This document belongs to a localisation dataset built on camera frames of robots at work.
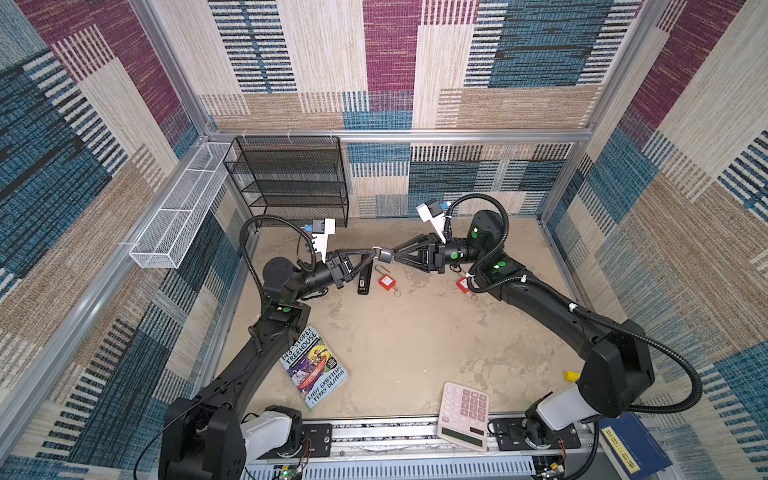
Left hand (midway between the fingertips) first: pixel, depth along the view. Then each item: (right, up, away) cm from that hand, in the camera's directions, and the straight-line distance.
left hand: (376, 254), depth 63 cm
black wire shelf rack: (-29, +27, +45) cm, 60 cm away
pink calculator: (+21, -41, +12) cm, 48 cm away
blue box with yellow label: (+60, -46, +8) cm, 76 cm away
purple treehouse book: (-18, -32, +20) cm, 41 cm away
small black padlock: (+1, 0, +2) cm, 2 cm away
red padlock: (+2, -10, +38) cm, 40 cm away
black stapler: (-5, -9, +38) cm, 39 cm away
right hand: (+4, -1, +2) cm, 5 cm away
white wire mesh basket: (-64, +6, +31) cm, 71 cm away
